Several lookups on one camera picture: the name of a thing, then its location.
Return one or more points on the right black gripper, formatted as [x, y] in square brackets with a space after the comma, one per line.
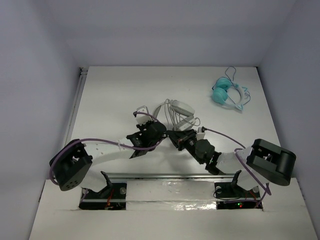
[180, 138]

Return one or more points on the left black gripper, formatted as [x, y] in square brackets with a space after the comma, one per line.
[139, 139]

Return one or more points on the white grey headphones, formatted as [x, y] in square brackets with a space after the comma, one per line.
[179, 115]

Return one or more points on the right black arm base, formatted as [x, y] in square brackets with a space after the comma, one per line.
[230, 196]

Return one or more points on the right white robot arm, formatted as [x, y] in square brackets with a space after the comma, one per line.
[257, 165]

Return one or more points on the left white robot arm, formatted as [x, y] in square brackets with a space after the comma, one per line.
[69, 167]

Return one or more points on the teal white headphones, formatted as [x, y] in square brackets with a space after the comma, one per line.
[220, 94]

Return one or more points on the white foil tape strip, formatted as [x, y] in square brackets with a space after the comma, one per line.
[170, 195]

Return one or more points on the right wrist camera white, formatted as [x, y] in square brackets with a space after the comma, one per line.
[200, 135]

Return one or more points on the aluminium rail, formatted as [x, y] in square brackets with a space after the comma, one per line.
[140, 176]

